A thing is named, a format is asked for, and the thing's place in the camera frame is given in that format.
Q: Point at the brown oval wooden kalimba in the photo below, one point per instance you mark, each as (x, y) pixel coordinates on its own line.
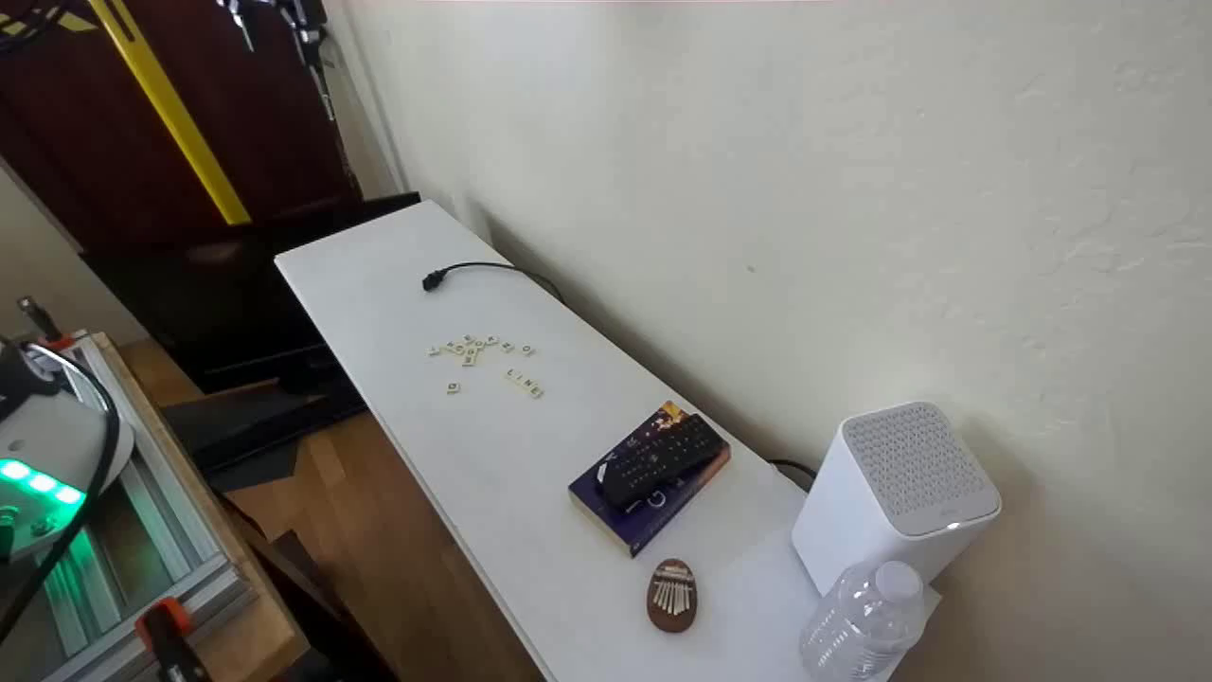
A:
(670, 594)

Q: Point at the black remote control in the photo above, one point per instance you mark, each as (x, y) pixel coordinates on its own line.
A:
(659, 458)

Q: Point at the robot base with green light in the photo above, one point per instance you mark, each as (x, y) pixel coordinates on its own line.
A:
(63, 439)

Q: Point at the dark wooden cabinet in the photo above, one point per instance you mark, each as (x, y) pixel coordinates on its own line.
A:
(79, 132)

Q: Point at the white cube speaker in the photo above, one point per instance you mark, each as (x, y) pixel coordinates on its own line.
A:
(892, 486)

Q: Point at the clear plastic water bottle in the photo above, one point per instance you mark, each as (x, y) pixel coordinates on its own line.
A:
(864, 623)

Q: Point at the yellow measuring stick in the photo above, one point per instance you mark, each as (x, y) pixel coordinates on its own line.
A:
(139, 54)

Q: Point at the purple book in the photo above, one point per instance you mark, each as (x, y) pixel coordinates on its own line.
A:
(646, 516)

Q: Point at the orange black clamp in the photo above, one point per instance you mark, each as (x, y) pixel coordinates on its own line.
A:
(163, 630)

